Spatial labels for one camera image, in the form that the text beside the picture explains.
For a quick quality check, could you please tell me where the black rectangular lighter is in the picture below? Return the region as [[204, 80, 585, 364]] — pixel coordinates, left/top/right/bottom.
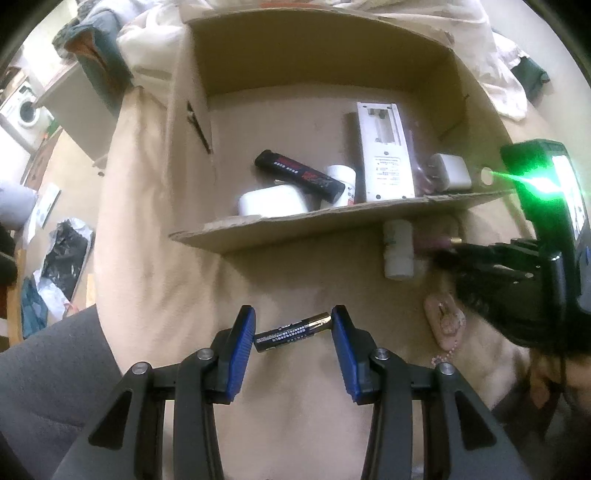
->
[[254, 149, 346, 208]]

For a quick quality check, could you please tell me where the white floral pillow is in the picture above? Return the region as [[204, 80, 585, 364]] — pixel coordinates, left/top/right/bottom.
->
[[492, 30, 532, 65]]

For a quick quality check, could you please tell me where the person's grey trouser leg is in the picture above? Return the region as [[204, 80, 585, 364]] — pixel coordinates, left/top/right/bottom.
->
[[0, 305, 139, 480]]

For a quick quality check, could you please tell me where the white plastic tube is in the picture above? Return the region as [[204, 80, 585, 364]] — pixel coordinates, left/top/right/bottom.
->
[[382, 219, 416, 281]]

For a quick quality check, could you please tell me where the black and gold battery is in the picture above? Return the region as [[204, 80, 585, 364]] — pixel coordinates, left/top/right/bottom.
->
[[254, 312, 333, 354]]

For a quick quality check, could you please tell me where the small white bottle red label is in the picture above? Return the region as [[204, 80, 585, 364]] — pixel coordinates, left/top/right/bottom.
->
[[323, 165, 357, 208]]

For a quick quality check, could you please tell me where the pink tube with gold tip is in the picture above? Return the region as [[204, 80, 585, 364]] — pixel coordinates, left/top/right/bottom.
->
[[416, 233, 465, 254]]

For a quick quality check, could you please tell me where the green and orange cushion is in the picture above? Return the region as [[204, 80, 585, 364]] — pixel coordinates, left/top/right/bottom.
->
[[53, 7, 134, 121]]

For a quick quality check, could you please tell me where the cardboard box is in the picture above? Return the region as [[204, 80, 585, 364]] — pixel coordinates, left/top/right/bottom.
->
[[167, 4, 525, 254]]

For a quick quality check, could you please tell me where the teal cloth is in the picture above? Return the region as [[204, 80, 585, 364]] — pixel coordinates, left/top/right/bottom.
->
[[21, 277, 49, 340]]

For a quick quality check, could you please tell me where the person's right hand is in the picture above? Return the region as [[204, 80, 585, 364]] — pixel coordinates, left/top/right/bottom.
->
[[529, 353, 591, 416]]

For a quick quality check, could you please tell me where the white remote control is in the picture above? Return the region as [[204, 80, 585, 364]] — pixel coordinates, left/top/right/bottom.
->
[[355, 102, 416, 204]]

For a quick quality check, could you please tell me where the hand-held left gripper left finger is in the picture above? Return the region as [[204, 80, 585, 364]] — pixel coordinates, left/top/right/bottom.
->
[[51, 305, 257, 480]]

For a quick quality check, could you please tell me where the black plastic bag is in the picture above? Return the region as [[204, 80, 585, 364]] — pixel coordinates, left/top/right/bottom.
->
[[34, 219, 95, 305]]

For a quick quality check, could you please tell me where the white low cabinet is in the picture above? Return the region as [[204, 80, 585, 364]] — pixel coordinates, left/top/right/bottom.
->
[[37, 62, 121, 162]]

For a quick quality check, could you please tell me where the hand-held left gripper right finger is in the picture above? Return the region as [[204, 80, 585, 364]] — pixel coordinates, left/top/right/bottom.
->
[[330, 305, 536, 480]]

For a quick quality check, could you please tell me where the pale grey bag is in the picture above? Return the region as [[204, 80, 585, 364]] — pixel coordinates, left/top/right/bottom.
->
[[0, 180, 38, 229]]

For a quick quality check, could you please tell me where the pink plush keychain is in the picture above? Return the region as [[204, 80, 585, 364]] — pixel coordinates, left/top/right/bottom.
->
[[424, 293, 468, 367]]

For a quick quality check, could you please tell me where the dark green pillow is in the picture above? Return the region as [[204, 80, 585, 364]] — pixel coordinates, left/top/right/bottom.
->
[[512, 58, 551, 104]]

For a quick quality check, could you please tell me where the white rounded case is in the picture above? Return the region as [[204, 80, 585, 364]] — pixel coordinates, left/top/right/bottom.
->
[[238, 184, 311, 217]]

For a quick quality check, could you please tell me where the pinkish perfume bottle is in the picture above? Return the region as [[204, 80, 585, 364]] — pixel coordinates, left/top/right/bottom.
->
[[413, 134, 437, 197]]

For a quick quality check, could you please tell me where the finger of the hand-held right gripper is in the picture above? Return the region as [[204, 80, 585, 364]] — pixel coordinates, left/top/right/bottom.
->
[[450, 270, 539, 334], [429, 240, 550, 274]]

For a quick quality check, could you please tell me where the white charger plug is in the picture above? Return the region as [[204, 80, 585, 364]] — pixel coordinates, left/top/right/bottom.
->
[[427, 153, 472, 193]]

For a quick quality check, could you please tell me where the white paper sheet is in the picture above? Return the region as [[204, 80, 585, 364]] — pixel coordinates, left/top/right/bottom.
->
[[28, 182, 62, 229]]

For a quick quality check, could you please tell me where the white washing machine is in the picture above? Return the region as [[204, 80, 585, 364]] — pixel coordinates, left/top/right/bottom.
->
[[0, 74, 54, 144]]

